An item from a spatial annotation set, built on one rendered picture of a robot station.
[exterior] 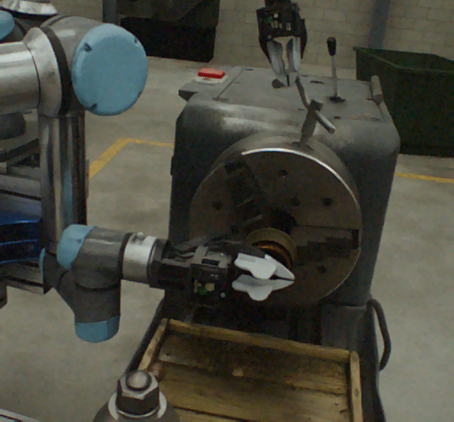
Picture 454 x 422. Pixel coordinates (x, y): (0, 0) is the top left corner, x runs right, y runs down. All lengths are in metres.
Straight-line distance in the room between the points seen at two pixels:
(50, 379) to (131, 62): 1.76
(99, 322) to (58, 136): 0.30
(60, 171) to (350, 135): 0.55
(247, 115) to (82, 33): 0.48
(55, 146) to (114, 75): 0.22
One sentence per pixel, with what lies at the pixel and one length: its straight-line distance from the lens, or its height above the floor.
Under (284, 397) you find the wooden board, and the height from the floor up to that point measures 0.89.
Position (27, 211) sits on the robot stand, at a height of 1.03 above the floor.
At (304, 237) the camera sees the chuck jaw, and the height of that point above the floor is 1.10.
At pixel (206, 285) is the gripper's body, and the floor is 1.07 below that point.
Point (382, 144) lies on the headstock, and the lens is 1.15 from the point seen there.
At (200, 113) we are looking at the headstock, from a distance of 1.17.
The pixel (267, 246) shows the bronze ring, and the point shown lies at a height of 1.12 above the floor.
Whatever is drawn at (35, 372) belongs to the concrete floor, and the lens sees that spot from 2.42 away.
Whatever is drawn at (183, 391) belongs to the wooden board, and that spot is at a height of 0.89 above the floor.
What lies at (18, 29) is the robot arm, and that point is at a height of 1.36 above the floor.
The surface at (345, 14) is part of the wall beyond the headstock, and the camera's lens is 10.92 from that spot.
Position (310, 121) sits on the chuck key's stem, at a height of 1.28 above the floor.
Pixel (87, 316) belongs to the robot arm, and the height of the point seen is 0.98.
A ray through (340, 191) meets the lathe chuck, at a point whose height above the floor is 1.18.
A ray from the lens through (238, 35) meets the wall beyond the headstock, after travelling 10.98.
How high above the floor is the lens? 1.51
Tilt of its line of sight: 22 degrees down
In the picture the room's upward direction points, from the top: 6 degrees clockwise
